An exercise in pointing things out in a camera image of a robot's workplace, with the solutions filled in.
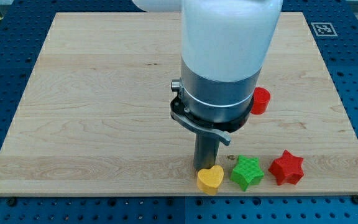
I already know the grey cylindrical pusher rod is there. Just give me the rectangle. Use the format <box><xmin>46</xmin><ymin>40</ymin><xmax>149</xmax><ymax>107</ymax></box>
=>
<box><xmin>193</xmin><ymin>134</ymin><xmax>219</xmax><ymax>171</ymax></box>

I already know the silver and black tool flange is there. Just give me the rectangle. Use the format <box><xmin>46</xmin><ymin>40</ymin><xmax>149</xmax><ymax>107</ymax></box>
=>
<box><xmin>170</xmin><ymin>61</ymin><xmax>260</xmax><ymax>146</ymax></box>

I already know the red star block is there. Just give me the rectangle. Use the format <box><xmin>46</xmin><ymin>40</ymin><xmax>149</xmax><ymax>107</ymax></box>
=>
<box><xmin>268</xmin><ymin>150</ymin><xmax>304</xmax><ymax>185</ymax></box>

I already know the red cylinder block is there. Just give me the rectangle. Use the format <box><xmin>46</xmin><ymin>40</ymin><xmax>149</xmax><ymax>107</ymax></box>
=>
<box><xmin>251</xmin><ymin>87</ymin><xmax>271</xmax><ymax>114</ymax></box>

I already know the yellow heart block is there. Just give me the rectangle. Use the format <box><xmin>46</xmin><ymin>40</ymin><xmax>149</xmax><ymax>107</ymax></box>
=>
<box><xmin>196</xmin><ymin>165</ymin><xmax>224</xmax><ymax>195</ymax></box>

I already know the white fiducial marker tag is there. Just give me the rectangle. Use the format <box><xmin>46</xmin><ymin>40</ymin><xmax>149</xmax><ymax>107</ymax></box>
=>
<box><xmin>311</xmin><ymin>22</ymin><xmax>337</xmax><ymax>37</ymax></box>

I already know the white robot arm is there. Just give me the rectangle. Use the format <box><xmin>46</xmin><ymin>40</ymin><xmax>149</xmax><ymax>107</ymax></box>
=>
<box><xmin>134</xmin><ymin>0</ymin><xmax>283</xmax><ymax>170</ymax></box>

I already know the green star block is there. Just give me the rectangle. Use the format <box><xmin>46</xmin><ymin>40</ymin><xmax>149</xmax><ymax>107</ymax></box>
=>
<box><xmin>230</xmin><ymin>155</ymin><xmax>264</xmax><ymax>192</ymax></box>

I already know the wooden board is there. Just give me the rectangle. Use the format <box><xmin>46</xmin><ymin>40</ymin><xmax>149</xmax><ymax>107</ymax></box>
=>
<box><xmin>0</xmin><ymin>12</ymin><xmax>358</xmax><ymax>197</ymax></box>

